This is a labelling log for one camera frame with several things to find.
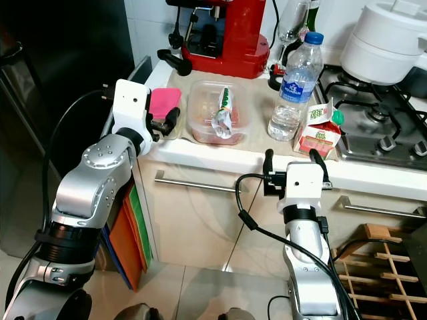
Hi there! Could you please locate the clear blue-capped water bottle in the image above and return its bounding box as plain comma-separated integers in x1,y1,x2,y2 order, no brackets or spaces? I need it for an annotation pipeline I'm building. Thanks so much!
267,31,325,142

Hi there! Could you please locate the dark steel fridge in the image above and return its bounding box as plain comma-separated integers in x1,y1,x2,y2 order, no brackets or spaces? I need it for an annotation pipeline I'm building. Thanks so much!
0,0,134,181

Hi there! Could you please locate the pink sponge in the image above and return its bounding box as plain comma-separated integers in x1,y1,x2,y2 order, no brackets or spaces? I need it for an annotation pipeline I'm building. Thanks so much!
149,87,182,119

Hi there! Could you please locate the red white drink carton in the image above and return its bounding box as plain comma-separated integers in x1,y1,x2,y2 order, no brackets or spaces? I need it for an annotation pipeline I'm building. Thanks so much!
294,99,346,157

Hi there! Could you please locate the clear plastic food container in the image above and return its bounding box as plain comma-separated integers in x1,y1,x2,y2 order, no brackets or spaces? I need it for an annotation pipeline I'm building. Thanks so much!
187,80,250,146

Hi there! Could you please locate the green white sachet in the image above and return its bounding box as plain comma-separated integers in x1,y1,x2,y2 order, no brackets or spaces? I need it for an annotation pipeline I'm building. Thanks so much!
210,87,238,139

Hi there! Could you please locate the steel gas hob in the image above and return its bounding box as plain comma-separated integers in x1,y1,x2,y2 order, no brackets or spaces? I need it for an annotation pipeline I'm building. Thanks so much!
317,65,427,171

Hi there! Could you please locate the cream kitchen cabinet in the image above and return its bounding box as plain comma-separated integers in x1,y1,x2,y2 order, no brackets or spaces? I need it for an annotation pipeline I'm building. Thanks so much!
137,157,427,274

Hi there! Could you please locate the green cutting board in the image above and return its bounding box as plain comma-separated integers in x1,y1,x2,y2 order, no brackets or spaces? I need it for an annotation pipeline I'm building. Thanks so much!
130,183,153,257

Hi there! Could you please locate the red coffee machine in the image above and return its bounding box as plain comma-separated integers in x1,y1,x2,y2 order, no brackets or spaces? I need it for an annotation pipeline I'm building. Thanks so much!
167,0,271,79

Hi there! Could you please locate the wooden slatted rack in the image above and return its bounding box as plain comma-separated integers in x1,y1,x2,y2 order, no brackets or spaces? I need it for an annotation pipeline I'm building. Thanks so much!
334,223,427,320

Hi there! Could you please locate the white cooking pot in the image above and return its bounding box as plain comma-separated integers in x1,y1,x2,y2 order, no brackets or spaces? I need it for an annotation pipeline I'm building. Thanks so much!
340,0,427,86

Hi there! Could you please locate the clear wine glass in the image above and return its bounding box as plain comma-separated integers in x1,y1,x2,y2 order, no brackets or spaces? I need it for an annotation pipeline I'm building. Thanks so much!
277,0,311,44

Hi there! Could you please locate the dark green glass bottle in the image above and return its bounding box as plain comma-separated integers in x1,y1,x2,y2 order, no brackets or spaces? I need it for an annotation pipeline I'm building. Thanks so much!
287,0,321,67

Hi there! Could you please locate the dark robot left leg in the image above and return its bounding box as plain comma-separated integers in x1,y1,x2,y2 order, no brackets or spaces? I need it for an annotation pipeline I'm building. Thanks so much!
113,303,154,320

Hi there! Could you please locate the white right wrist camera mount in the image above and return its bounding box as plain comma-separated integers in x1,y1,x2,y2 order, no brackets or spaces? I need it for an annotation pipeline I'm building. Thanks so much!
277,161,324,214

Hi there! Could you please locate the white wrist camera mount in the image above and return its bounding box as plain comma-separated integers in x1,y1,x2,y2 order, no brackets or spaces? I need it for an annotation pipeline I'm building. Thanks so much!
277,161,324,214
112,79,151,139

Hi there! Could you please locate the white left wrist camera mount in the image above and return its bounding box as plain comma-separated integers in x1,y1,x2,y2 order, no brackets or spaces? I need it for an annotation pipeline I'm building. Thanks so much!
112,79,151,139

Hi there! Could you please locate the black portafilter handle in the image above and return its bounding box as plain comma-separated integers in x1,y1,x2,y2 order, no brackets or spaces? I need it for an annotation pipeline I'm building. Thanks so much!
157,49,193,76

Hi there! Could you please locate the silver bar drawer handle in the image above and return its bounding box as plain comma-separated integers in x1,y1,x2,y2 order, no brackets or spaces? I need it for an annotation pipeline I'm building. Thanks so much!
153,170,241,194
337,195,427,219

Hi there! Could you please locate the black round ring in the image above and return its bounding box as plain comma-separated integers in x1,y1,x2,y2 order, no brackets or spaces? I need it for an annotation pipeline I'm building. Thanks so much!
267,65,284,91

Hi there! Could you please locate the black floor cable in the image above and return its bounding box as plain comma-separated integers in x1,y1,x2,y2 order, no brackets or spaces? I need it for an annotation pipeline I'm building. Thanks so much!
267,295,291,320

